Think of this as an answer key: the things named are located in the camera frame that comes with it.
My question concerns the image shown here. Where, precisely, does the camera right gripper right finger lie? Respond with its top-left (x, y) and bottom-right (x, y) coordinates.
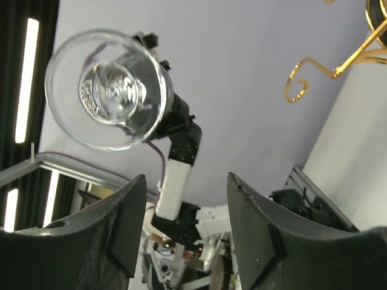
top-left (227, 173), bottom-right (386, 289)

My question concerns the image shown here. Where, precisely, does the camera right gripper left finger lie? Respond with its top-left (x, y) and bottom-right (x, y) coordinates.
top-left (1, 175), bottom-right (147, 289)

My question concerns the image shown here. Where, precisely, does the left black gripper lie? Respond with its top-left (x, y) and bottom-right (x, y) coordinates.
top-left (131, 32), bottom-right (193, 141)

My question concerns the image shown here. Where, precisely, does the clear glass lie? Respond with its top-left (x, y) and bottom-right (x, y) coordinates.
top-left (45, 29), bottom-right (166, 151)

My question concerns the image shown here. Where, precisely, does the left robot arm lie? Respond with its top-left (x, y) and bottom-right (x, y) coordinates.
top-left (131, 60), bottom-right (231, 271)

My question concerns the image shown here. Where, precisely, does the gold wire glass rack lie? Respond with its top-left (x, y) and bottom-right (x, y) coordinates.
top-left (284, 0), bottom-right (387, 103)

